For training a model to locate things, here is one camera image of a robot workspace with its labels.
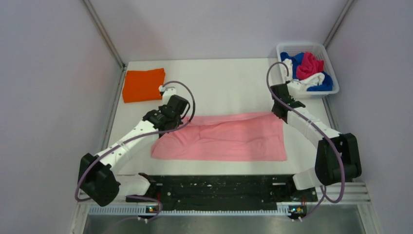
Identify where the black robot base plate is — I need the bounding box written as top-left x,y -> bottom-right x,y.
144,175 -> 318,211

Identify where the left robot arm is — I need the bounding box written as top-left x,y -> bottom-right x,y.
75,95 -> 190,207

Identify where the blue t shirt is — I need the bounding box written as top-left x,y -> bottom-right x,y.
280,52 -> 333,92

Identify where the white t shirt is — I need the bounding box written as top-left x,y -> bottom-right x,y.
280,58 -> 325,91

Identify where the pink t shirt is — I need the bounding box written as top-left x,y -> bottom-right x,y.
150,112 -> 287,161

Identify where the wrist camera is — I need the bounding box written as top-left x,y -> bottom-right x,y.
286,80 -> 306,93
158,85 -> 176,102

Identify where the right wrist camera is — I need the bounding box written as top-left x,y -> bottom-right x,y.
286,80 -> 306,93

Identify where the white cable duct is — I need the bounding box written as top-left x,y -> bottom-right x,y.
88,204 -> 304,216

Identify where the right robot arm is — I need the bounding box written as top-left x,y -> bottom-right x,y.
270,84 -> 362,201

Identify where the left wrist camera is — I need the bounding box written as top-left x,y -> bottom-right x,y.
158,85 -> 176,102

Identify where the magenta t shirt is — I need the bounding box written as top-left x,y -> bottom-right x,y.
296,52 -> 324,80

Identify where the folded orange t shirt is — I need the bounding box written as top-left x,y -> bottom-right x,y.
122,68 -> 166,103

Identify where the white plastic basket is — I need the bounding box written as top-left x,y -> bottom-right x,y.
276,42 -> 339,98

